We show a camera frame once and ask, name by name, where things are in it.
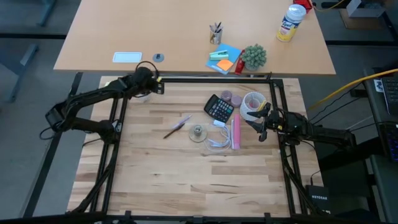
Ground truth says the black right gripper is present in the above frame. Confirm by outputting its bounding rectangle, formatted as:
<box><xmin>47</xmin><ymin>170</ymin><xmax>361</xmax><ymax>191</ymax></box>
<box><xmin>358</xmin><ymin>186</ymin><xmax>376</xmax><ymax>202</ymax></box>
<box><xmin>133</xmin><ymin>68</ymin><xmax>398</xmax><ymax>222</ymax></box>
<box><xmin>245</xmin><ymin>105</ymin><xmax>285</xmax><ymax>142</ymax></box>

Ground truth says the white lamp cord with switch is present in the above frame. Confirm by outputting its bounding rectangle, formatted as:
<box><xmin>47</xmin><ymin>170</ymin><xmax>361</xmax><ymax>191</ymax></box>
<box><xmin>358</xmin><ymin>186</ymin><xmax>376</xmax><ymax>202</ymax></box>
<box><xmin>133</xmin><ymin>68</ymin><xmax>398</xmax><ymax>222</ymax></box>
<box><xmin>203</xmin><ymin>119</ymin><xmax>233</xmax><ymax>153</ymax></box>

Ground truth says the brown pen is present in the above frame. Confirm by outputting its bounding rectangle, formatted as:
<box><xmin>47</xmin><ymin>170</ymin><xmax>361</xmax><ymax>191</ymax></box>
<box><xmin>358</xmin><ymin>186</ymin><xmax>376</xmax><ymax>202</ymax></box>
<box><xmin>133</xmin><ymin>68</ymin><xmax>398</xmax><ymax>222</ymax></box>
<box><xmin>163</xmin><ymin>123</ymin><xmax>186</xmax><ymax>139</ymax></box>

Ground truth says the brass lamp base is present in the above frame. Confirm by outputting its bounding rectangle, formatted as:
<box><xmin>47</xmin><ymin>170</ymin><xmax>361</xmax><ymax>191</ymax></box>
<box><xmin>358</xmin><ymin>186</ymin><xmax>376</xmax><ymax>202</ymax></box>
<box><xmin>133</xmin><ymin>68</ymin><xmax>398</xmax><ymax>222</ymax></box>
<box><xmin>188</xmin><ymin>124</ymin><xmax>208</xmax><ymax>143</ymax></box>

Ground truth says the white textured pen holder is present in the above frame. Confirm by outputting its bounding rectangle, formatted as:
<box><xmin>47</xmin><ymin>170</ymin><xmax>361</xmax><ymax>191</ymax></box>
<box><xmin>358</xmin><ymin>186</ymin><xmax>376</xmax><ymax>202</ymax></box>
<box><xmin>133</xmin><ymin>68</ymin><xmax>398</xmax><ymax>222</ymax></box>
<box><xmin>239</xmin><ymin>91</ymin><xmax>267</xmax><ymax>122</ymax></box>

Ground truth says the pink and white stapler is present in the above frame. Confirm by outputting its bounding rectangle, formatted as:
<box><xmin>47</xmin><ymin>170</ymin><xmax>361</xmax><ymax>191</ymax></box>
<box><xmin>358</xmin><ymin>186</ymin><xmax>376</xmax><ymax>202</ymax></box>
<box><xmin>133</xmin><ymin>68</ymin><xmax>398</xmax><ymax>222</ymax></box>
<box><xmin>231</xmin><ymin>113</ymin><xmax>243</xmax><ymax>151</ymax></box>

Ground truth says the white rectangular tray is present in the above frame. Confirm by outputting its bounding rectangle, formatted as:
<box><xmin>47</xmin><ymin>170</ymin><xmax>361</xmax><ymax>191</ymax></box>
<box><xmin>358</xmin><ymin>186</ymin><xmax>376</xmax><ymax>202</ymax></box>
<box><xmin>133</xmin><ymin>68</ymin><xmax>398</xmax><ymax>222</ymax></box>
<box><xmin>112</xmin><ymin>51</ymin><xmax>143</xmax><ymax>64</ymax></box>

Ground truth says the black calculator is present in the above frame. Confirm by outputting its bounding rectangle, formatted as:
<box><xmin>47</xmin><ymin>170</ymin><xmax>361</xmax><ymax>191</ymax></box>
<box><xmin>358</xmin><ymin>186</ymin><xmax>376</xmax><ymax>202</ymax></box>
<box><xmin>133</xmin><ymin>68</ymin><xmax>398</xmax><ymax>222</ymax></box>
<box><xmin>203</xmin><ymin>94</ymin><xmax>235</xmax><ymax>124</ymax></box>

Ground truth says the light wooden desk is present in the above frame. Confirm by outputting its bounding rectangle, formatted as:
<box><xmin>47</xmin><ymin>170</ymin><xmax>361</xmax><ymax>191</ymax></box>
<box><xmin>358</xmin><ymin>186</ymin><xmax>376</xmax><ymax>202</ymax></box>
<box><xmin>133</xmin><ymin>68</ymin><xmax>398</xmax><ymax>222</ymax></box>
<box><xmin>53</xmin><ymin>0</ymin><xmax>336</xmax><ymax>76</ymax></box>

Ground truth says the red pocket tool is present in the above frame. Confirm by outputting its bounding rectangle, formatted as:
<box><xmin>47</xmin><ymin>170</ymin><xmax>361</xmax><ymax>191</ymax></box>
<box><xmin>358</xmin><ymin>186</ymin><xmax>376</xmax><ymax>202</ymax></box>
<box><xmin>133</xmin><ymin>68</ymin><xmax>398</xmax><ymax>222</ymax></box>
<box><xmin>234</xmin><ymin>49</ymin><xmax>246</xmax><ymax>76</ymax></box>

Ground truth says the green potted cactus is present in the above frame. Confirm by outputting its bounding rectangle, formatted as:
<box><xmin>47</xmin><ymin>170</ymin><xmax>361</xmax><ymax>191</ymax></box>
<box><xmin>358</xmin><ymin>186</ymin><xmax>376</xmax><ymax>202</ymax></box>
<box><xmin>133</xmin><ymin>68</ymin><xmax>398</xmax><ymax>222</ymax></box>
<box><xmin>241</xmin><ymin>43</ymin><xmax>267</xmax><ymax>72</ymax></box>

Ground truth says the orange sticky note pad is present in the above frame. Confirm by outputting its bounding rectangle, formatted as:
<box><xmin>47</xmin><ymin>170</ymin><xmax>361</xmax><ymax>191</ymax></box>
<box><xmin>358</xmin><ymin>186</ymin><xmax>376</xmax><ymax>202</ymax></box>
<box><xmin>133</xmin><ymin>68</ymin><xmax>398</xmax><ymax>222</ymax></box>
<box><xmin>216</xmin><ymin>58</ymin><xmax>234</xmax><ymax>72</ymax></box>

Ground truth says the blue notebook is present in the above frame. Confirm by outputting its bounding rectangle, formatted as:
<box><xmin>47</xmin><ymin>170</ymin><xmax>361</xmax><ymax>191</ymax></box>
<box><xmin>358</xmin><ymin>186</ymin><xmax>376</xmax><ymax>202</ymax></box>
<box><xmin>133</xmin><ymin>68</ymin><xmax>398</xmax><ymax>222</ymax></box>
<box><xmin>205</xmin><ymin>42</ymin><xmax>243</xmax><ymax>75</ymax></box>

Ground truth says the teal stapler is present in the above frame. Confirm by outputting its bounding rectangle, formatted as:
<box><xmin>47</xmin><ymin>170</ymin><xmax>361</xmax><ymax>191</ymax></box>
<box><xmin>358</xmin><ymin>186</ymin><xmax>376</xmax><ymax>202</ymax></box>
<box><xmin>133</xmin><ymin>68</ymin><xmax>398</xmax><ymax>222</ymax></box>
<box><xmin>208</xmin><ymin>49</ymin><xmax>230</xmax><ymax>62</ymax></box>

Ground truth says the metal cup with pens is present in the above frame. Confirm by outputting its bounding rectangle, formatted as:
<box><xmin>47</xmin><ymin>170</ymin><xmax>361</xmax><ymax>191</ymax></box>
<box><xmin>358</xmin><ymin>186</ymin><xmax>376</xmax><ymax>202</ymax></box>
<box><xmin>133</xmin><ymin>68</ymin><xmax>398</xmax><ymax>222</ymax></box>
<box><xmin>208</xmin><ymin>21</ymin><xmax>224</xmax><ymax>45</ymax></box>

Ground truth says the black Netgear router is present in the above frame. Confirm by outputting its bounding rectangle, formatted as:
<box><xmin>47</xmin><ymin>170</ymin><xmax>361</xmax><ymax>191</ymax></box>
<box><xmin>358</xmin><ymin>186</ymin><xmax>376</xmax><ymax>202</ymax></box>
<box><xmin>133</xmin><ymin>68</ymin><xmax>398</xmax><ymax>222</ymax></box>
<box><xmin>305</xmin><ymin>185</ymin><xmax>331</xmax><ymax>215</ymax></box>

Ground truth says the Lysol wipes canister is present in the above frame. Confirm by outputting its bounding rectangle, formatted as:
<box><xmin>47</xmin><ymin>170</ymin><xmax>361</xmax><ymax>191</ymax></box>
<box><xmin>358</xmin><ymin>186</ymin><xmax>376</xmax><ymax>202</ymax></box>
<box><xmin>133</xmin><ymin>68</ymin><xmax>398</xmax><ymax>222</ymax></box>
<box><xmin>275</xmin><ymin>4</ymin><xmax>307</xmax><ymax>43</ymax></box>

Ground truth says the grey desk leg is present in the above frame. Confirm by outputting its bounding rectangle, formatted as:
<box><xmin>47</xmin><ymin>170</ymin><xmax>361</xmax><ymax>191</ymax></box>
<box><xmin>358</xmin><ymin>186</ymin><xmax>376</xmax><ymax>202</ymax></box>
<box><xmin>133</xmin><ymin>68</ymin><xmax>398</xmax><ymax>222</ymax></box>
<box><xmin>37</xmin><ymin>0</ymin><xmax>58</xmax><ymax>27</ymax></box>
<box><xmin>6</xmin><ymin>43</ymin><xmax>40</xmax><ymax>103</ymax></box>

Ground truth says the red box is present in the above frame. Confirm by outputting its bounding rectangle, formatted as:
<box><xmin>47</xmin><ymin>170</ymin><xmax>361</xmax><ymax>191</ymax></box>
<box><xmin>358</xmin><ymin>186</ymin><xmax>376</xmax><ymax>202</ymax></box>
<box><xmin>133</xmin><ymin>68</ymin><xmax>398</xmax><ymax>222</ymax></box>
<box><xmin>293</xmin><ymin>0</ymin><xmax>313</xmax><ymax>14</ymax></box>

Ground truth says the brown cardboard sheet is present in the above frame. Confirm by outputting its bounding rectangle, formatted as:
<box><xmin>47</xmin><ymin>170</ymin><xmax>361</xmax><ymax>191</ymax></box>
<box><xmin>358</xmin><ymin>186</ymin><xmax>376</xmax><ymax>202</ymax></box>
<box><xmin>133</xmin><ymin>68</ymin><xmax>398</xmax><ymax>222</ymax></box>
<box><xmin>338</xmin><ymin>8</ymin><xmax>391</xmax><ymax>30</ymax></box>

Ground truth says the black backlit keyboard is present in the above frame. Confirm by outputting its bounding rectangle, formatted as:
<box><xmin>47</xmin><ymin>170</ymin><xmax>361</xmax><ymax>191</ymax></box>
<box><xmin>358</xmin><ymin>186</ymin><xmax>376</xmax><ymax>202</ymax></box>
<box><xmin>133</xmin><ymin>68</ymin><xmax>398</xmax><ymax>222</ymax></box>
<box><xmin>377</xmin><ymin>123</ymin><xmax>398</xmax><ymax>162</ymax></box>

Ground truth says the dark grey side desk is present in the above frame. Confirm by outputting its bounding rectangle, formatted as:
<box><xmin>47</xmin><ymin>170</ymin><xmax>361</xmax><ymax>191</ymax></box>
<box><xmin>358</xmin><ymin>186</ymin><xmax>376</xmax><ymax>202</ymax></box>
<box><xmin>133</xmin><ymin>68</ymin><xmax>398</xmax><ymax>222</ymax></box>
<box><xmin>363</xmin><ymin>67</ymin><xmax>398</xmax><ymax>224</ymax></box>

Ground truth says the grey box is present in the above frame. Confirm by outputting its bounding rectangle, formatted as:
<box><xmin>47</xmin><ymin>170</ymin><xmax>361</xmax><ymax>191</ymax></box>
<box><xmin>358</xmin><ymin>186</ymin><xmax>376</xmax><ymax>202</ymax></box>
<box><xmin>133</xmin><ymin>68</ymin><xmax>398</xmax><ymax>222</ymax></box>
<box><xmin>346</xmin><ymin>0</ymin><xmax>386</xmax><ymax>19</ymax></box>

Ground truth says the black aluminium table frame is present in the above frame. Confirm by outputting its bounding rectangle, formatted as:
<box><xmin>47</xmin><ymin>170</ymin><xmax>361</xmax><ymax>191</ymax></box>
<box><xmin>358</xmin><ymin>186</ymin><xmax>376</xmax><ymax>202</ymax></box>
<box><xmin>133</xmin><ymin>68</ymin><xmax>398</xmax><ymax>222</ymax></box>
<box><xmin>65</xmin><ymin>70</ymin><xmax>330</xmax><ymax>224</ymax></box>

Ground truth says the yellow hanging cable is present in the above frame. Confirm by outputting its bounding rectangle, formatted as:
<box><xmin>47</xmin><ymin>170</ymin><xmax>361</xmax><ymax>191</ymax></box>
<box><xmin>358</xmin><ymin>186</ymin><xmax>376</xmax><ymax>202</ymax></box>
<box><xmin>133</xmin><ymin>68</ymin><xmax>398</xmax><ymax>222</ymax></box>
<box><xmin>307</xmin><ymin>68</ymin><xmax>398</xmax><ymax>110</ymax></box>

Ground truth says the black floor rail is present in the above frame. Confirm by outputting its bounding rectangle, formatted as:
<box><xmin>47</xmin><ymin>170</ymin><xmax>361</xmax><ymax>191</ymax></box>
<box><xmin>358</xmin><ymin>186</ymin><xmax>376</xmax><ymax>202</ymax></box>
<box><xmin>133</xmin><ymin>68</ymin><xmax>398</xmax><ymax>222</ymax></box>
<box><xmin>23</xmin><ymin>72</ymin><xmax>84</xmax><ymax>218</ymax></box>

